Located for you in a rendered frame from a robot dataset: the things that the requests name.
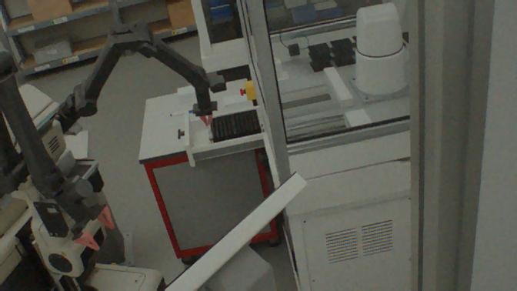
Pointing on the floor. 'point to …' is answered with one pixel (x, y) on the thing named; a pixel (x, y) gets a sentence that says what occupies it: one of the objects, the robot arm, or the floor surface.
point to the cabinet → (352, 245)
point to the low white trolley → (200, 178)
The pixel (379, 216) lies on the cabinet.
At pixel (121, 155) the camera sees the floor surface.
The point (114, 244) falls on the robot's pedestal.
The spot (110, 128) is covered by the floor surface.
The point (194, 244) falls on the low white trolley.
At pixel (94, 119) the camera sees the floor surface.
